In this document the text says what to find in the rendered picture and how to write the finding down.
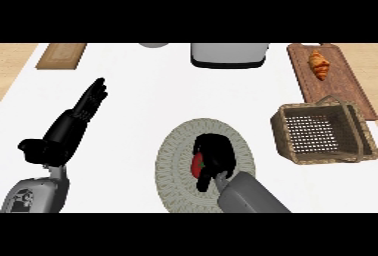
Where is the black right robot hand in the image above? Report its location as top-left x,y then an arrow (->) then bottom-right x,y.
192,133 -> 237,193

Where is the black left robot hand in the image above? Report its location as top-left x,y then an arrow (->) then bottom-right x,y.
17,77 -> 110,168

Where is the round grey woven placemat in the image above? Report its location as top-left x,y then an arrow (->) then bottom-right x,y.
154,117 -> 257,214

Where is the brown wicker basket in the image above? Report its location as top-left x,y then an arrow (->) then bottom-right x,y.
269,95 -> 378,166

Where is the pale wooden board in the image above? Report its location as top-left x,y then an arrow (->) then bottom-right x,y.
34,43 -> 89,71

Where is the white and black appliance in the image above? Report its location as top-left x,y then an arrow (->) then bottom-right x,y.
189,43 -> 272,70

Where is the grey round object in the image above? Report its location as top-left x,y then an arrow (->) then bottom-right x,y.
138,43 -> 172,49

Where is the dark wooden cutting board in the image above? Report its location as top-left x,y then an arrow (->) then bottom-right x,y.
285,43 -> 378,122

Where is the golden croissant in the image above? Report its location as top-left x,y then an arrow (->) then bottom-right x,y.
307,49 -> 333,82

